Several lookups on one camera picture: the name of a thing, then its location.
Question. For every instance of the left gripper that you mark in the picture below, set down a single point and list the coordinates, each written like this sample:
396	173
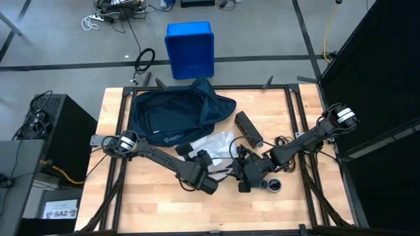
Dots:
203	160

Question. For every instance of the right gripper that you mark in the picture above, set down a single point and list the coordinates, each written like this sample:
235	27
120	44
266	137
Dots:
254	167

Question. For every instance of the clear mesh zip pouch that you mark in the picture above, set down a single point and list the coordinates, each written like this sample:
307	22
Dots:
220	144

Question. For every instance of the round black silver-rimmed object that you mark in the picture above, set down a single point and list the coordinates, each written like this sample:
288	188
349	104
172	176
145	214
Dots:
274	185

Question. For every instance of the black network switch box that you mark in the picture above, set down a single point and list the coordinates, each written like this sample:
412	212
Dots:
247	128

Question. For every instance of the navy blue backpack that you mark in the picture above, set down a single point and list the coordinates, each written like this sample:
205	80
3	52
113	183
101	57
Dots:
170	114

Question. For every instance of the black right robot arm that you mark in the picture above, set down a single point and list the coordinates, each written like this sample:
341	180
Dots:
305	141

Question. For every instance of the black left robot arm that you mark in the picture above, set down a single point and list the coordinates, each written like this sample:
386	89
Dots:
157	157

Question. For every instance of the blue plastic bin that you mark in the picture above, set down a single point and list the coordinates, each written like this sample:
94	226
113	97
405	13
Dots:
190	49

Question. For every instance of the black computer tower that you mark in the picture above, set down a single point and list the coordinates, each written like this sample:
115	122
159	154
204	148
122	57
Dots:
70	144

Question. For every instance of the white SA2 sign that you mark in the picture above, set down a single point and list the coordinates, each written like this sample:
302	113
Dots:
60	209

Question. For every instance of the black partition panel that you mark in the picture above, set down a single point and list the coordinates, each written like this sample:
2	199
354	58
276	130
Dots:
377	82

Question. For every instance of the black box with sign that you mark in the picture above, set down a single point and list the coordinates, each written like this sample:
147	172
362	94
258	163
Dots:
49	195

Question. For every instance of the power strip electronics pile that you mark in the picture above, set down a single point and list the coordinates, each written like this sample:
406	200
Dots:
121	8

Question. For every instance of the grey side desk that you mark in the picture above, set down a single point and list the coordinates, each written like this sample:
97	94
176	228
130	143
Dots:
19	183

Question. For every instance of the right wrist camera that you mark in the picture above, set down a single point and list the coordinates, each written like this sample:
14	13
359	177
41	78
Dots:
244	187

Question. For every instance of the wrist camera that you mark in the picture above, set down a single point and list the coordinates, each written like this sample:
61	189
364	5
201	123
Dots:
244	187
183	149

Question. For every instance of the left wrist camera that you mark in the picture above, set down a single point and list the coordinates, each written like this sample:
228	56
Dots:
183	149

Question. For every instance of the black metal table frame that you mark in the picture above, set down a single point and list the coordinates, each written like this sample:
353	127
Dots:
295	108

